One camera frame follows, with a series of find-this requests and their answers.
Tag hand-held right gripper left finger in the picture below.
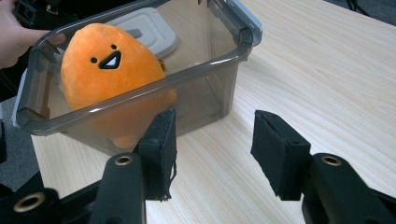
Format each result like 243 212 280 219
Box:
88 108 178 224

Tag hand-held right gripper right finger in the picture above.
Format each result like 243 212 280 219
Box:
249 109 396 224

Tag grey transparent storage box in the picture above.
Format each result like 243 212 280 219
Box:
11 0 263 157

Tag orange plush toy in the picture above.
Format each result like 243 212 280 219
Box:
60 22 178 150

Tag white storage box lid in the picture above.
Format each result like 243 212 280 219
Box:
105 7 180 61

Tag black floor cables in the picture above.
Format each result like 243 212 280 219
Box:
346 0 396 21

